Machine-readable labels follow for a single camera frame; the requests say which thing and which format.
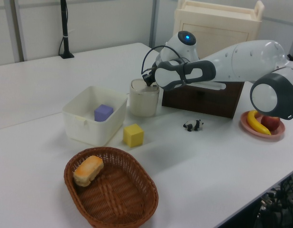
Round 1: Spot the cream mini trash can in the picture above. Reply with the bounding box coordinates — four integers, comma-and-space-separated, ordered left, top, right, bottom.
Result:
129, 79, 160, 117

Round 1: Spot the clear tray with pens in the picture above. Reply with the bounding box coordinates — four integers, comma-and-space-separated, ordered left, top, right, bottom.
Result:
191, 82, 227, 91

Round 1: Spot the cream plastic cabinet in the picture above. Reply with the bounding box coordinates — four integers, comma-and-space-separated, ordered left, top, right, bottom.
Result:
174, 0, 265, 60

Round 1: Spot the pink plate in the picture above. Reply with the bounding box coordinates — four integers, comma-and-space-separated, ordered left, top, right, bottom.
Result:
240, 111, 286, 142

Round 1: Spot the brown wicker basket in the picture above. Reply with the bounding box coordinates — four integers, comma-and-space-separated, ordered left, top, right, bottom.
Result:
63, 146, 159, 228

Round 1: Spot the white plastic bin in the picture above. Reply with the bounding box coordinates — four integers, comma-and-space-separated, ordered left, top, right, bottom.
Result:
62, 85, 128, 147

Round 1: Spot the black cable bundle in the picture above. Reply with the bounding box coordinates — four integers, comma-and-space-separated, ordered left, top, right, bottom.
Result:
258, 175, 293, 228

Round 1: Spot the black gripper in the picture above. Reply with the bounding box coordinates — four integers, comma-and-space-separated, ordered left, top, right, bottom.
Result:
142, 70, 156, 87

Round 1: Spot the panda toy figure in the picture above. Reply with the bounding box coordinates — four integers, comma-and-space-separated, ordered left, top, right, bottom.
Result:
183, 119, 205, 132

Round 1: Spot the purple cube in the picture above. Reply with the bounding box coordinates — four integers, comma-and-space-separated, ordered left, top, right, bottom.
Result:
94, 104, 114, 122

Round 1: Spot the black camera stand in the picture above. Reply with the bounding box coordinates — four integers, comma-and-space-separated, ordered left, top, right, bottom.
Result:
59, 0, 75, 59

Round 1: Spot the cream trash can lid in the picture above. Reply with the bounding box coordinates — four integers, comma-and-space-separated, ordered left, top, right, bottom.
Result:
130, 79, 159, 93

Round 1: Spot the yellow cube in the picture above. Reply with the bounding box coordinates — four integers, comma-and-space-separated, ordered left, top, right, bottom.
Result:
123, 123, 145, 148

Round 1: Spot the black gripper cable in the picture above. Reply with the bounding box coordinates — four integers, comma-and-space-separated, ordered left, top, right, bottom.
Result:
139, 45, 187, 76

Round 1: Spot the dark brown drawer box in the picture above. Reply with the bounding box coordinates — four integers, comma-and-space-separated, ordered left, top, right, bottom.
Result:
161, 80, 246, 119

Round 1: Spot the toy bread loaf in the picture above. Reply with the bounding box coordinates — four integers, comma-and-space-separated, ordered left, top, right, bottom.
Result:
73, 155, 105, 188

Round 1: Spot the red toy apple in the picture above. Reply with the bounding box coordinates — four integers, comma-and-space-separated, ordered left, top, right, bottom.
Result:
260, 115, 281, 131

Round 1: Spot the yellow toy banana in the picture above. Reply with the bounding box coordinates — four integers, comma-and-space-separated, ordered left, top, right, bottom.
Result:
246, 110, 272, 136

